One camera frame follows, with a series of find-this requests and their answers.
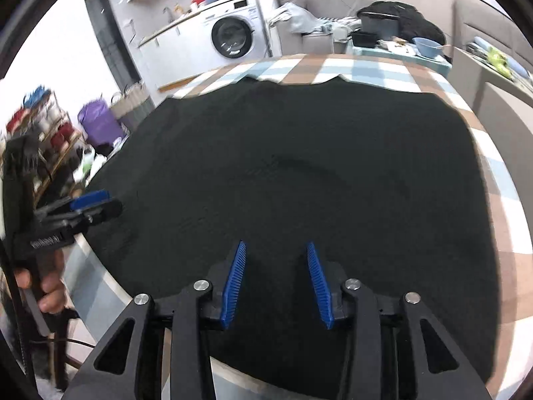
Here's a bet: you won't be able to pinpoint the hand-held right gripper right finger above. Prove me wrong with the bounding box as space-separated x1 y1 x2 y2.
307 242 492 400

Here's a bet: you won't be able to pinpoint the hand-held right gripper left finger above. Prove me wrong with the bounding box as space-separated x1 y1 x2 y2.
71 240 247 400

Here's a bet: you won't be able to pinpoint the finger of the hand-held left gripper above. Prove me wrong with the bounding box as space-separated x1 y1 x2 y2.
35 190 110 219
60 199 124 229

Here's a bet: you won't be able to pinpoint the black t-shirt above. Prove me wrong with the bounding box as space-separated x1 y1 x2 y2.
85 73 500 400

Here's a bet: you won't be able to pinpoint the person's left hand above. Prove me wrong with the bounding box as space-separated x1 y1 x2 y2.
14 254 67 314

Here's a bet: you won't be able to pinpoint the green and white plastic bag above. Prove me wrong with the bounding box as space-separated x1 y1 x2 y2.
81 150 106 176

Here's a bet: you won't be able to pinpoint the wooden storage rack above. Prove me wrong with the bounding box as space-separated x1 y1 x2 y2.
0 85 84 205

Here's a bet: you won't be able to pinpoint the purple bag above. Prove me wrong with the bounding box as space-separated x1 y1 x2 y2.
78 100 126 146

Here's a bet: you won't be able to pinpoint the woven laundry basket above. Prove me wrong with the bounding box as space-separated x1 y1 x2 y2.
110 83 151 130

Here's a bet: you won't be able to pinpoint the dark door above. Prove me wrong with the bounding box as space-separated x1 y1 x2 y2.
83 0 142 88

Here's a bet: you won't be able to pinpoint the white kitchen counter cabinets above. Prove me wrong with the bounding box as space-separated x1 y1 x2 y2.
137 12 213 92

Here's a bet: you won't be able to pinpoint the white washing machine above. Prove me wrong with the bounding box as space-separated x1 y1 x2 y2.
204 0 271 67

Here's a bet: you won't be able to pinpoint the teal checked side table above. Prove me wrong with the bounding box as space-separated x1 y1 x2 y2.
345 44 452 76

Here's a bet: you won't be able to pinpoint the grey sofa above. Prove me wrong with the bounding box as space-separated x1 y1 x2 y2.
275 0 363 56

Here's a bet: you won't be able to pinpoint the low cardboard box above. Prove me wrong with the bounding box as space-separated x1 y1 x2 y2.
479 81 533 167

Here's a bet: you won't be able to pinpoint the small black container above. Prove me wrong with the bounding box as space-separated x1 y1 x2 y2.
352 30 379 47

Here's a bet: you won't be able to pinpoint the blue bowl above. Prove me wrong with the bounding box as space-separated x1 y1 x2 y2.
411 37 446 59

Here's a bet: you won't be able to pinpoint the large cardboard box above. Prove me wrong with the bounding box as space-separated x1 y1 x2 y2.
452 46 533 105

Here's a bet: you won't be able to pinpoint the large black box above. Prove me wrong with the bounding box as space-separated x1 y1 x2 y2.
360 12 400 36

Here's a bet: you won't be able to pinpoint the light blue cloth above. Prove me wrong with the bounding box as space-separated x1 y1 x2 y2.
268 3 324 34

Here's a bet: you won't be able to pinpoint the black jacket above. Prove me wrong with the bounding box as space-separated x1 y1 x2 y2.
358 1 446 46

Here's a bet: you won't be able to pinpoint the yellow-green toy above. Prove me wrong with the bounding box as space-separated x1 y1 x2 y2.
487 47 515 78

